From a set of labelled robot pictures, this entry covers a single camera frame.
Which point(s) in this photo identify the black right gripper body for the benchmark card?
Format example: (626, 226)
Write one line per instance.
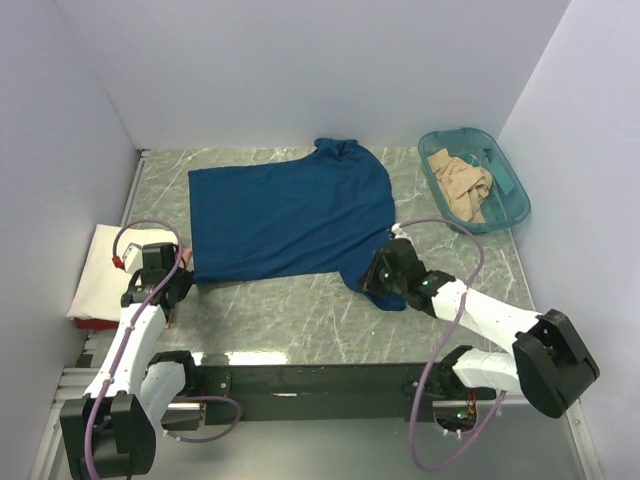
(380, 282)

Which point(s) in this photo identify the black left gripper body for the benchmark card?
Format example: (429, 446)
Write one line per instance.
(183, 280)

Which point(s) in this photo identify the blue t-shirt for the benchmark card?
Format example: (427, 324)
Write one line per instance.
(329, 211)

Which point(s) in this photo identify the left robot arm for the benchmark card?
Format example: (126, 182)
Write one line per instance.
(110, 430)

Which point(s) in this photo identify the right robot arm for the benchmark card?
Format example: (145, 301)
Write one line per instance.
(541, 355)

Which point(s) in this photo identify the pink folded t-shirt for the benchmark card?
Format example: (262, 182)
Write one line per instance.
(186, 257)

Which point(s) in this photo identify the white folded t-shirt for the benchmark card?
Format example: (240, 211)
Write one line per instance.
(101, 283)

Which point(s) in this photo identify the red folded t-shirt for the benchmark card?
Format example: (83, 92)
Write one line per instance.
(96, 324)

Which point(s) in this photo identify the beige garment in bin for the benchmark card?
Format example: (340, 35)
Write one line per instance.
(464, 187)

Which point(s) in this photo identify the teal plastic bin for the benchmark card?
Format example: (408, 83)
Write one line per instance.
(507, 205)

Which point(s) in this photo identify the black base beam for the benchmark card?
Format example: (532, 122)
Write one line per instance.
(297, 392)

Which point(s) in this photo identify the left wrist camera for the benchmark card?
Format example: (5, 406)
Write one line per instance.
(131, 260)

